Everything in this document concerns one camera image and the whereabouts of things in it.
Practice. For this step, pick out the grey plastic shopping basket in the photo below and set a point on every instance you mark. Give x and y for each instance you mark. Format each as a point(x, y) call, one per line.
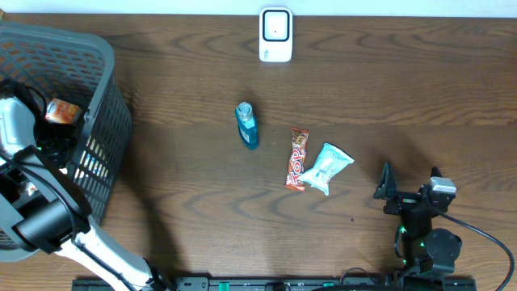
point(77, 68)

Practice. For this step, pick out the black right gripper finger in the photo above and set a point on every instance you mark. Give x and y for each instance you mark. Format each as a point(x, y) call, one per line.
point(435, 172)
point(387, 186)

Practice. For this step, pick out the red Top chocolate bar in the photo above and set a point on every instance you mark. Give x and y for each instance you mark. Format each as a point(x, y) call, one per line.
point(299, 138)

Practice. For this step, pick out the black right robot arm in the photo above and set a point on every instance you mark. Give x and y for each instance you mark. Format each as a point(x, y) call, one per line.
point(428, 253)

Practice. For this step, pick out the light blue snack packet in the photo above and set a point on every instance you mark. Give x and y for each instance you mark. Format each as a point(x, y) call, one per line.
point(330, 161)

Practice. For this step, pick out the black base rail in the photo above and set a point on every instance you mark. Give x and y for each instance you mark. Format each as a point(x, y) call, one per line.
point(226, 284)

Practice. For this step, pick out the beige snack bag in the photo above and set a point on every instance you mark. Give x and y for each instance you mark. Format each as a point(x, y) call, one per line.
point(93, 161)

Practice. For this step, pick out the small orange snack box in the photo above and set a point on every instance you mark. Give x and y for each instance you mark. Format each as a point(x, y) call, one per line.
point(61, 112)

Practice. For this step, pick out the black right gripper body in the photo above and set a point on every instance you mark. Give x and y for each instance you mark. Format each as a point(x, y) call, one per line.
point(403, 201)

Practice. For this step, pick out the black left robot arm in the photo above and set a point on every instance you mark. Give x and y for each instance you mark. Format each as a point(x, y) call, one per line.
point(59, 220)

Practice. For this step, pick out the blue mouthwash bottle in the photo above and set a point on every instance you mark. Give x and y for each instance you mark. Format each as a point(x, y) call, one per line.
point(247, 125)

